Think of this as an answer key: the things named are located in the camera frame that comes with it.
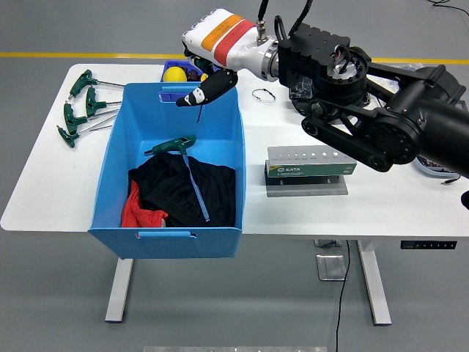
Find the black cable loop on floor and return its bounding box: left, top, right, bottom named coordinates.
left=426, top=0, right=469, bottom=16

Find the white table leg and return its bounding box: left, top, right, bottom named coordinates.
left=357, top=240, right=393, bottom=326
left=105, top=255, right=135, bottom=324

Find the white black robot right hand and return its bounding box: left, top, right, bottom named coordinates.
left=175, top=9, right=270, bottom=108

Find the small dark blue tray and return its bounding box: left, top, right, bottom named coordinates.
left=160, top=60, right=206, bottom=84

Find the black cloth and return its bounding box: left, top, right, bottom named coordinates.
left=128, top=152, right=237, bottom=228

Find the grey green hex key stand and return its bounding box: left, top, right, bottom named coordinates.
left=264, top=145, right=358, bottom=198

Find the grey blue bowl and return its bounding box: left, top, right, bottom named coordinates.
left=416, top=155, right=461, bottom=179

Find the steel wire ring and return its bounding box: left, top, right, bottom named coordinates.
left=251, top=88, right=278, bottom=104

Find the metal floor plate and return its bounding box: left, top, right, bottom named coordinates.
left=316, top=254, right=348, bottom=282

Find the yellow ball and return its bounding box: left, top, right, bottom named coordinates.
left=163, top=67, right=188, bottom=84

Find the orange red cloth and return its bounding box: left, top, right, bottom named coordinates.
left=120, top=179, right=169, bottom=228

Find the small green T-handle hex key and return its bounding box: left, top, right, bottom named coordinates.
left=190, top=54, right=221, bottom=125

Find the large light blue plastic bin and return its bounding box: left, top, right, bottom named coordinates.
left=87, top=82, right=245, bottom=260

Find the large green T-handle hex key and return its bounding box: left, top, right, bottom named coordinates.
left=143, top=134, right=211, bottom=224

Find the black table control panel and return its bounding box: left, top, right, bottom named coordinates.
left=399, top=240, right=458, bottom=250

